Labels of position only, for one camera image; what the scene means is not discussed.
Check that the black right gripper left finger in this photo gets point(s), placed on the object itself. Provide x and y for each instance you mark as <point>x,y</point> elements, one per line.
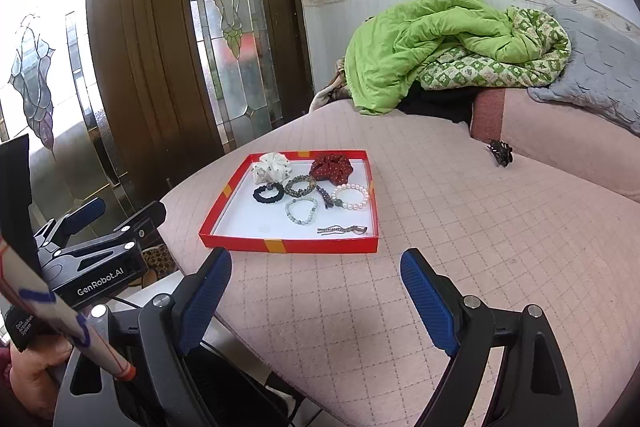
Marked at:
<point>178,381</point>

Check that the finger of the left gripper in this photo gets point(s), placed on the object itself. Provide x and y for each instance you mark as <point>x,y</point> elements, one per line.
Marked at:
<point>75,221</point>
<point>144,222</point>

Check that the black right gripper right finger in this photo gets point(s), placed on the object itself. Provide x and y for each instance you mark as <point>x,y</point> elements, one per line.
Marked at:
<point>532,387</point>

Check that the white patterned scrunchie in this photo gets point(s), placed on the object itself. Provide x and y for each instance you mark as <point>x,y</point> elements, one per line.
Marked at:
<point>271,168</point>

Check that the brown metal hair clip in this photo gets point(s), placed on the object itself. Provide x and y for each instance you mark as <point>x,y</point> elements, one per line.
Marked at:
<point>339,229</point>

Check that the red polka dot scrunchie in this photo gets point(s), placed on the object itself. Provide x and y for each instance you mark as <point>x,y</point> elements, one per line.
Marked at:
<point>335,168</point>

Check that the person's left hand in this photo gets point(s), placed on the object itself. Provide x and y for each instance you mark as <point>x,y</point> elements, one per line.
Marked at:
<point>29,375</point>

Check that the patterned slipper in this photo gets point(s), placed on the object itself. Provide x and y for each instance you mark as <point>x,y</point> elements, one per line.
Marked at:
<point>159,262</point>

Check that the pink quilted bedspread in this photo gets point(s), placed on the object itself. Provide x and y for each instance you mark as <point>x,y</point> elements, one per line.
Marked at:
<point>344,328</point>

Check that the red shallow tray box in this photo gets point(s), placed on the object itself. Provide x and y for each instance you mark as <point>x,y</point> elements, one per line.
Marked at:
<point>279,223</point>

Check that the dark alligator hair clip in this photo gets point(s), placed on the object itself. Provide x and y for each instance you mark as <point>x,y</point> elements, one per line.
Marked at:
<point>327,199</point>

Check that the brown wooden door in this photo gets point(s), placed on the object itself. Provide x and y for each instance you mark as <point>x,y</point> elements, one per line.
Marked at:
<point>183,82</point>

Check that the black claw hair clip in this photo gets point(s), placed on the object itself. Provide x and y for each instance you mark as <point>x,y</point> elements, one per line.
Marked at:
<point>502,152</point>

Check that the pink bolster pillow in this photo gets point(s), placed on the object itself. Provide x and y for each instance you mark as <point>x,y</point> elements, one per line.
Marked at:
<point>562,136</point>

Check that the grey quilted pillow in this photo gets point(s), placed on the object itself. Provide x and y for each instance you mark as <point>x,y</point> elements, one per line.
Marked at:
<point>602,73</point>

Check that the green quilt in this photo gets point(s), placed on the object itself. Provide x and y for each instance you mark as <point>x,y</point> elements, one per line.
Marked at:
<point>450,44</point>

